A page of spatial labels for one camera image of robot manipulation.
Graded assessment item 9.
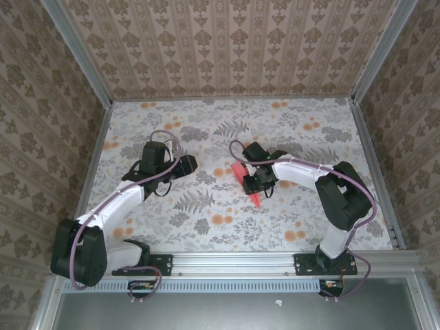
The pink paper sheet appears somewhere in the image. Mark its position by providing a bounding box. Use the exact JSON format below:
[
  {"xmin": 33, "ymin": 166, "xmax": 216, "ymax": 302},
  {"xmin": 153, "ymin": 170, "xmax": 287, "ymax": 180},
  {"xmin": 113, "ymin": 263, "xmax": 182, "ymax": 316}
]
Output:
[{"xmin": 230, "ymin": 161, "xmax": 263, "ymax": 209}]

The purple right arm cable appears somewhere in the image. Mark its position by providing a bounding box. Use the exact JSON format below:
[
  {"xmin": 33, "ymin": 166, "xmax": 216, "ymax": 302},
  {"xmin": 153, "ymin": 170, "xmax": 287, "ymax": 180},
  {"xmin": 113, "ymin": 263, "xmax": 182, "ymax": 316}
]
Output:
[{"xmin": 228, "ymin": 139, "xmax": 379, "ymax": 303}]

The black cable connector box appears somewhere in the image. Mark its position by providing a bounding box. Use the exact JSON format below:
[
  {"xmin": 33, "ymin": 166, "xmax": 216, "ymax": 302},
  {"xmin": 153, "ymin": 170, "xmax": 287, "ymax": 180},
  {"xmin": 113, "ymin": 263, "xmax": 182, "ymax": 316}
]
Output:
[
  {"xmin": 127, "ymin": 280, "xmax": 156, "ymax": 299},
  {"xmin": 318, "ymin": 278, "xmax": 344, "ymax": 297}
]

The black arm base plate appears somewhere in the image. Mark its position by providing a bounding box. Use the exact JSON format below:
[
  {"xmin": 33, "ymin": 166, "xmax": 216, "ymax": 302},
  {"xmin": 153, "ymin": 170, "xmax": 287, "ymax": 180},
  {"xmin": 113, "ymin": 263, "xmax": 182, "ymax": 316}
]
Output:
[
  {"xmin": 294, "ymin": 253, "xmax": 358, "ymax": 277},
  {"xmin": 112, "ymin": 253, "xmax": 173, "ymax": 277}
]

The aluminium corner post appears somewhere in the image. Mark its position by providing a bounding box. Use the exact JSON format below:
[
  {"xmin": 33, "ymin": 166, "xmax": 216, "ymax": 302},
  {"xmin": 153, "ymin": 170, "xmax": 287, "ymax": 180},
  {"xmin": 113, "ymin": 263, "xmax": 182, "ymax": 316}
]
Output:
[
  {"xmin": 43, "ymin": 0, "xmax": 114, "ymax": 106},
  {"xmin": 351, "ymin": 0, "xmax": 419, "ymax": 104}
]

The aluminium mounting rail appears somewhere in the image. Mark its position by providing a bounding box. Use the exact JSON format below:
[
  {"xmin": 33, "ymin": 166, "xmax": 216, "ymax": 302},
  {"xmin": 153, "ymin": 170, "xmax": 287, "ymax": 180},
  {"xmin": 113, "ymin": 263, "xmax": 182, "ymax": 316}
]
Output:
[{"xmin": 51, "ymin": 250, "xmax": 422, "ymax": 278}]

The floral printed tablecloth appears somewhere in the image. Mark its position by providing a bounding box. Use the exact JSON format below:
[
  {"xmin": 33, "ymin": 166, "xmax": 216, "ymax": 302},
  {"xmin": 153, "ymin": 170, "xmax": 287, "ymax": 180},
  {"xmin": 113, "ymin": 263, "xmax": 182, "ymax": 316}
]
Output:
[{"xmin": 74, "ymin": 98, "xmax": 395, "ymax": 254}]

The aluminium side rail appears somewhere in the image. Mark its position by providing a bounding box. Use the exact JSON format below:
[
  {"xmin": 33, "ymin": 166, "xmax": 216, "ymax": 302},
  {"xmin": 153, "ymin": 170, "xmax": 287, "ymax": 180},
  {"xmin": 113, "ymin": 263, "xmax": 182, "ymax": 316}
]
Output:
[
  {"xmin": 65, "ymin": 101, "xmax": 114, "ymax": 254},
  {"xmin": 349, "ymin": 99, "xmax": 407, "ymax": 250}
]

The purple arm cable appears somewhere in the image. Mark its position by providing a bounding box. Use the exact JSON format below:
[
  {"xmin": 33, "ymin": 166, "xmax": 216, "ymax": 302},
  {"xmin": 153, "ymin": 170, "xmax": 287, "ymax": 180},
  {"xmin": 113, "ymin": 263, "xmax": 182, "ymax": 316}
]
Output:
[
  {"xmin": 70, "ymin": 129, "xmax": 185, "ymax": 305},
  {"xmin": 228, "ymin": 139, "xmax": 379, "ymax": 303}
]

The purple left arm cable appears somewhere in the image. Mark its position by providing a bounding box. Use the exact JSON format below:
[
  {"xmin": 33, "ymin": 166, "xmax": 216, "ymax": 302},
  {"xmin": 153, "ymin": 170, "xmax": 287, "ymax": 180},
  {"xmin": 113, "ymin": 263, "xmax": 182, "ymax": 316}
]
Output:
[{"xmin": 70, "ymin": 129, "xmax": 185, "ymax": 305}]

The grey slotted cable duct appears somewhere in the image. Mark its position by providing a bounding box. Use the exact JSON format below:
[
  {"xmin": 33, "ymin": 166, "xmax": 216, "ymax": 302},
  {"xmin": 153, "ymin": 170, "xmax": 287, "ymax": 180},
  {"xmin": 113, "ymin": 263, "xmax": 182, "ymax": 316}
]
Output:
[{"xmin": 63, "ymin": 278, "xmax": 326, "ymax": 293}]

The grey metal panel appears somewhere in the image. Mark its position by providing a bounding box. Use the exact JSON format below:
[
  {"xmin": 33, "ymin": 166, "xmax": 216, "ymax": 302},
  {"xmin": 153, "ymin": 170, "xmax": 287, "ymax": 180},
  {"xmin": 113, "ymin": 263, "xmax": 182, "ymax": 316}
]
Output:
[{"xmin": 53, "ymin": 291, "xmax": 422, "ymax": 330}]

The thin aluminium rear rail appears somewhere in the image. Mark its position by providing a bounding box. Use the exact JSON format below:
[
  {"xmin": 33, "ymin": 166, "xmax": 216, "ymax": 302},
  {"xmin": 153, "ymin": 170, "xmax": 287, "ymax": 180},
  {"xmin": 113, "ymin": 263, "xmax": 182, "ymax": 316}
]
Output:
[{"xmin": 111, "ymin": 97, "xmax": 353, "ymax": 103}]

